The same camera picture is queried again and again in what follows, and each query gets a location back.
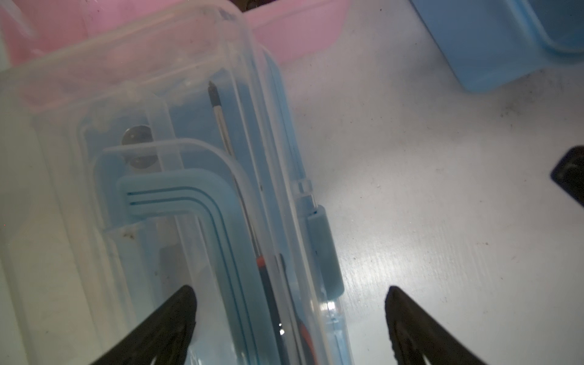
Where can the blue toolbox at right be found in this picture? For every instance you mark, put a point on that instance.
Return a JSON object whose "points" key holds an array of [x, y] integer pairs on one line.
{"points": [[488, 44]]}

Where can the pink toolbox with clear lid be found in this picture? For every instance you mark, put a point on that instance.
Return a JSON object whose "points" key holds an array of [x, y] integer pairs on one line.
{"points": [[287, 29]]}

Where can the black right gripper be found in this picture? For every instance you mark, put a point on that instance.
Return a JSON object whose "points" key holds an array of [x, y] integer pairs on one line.
{"points": [[568, 174]]}

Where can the black orange handled screwdriver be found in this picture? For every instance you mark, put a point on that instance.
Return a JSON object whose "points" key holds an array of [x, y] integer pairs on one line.
{"points": [[307, 350]]}

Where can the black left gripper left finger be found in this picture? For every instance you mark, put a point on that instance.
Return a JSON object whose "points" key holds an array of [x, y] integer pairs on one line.
{"points": [[163, 338]]}

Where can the blue toolbox with clear lid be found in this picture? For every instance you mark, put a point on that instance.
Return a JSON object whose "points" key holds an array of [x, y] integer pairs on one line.
{"points": [[116, 191]]}

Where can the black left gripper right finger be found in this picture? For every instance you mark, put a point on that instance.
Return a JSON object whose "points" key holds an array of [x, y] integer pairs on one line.
{"points": [[417, 338]]}

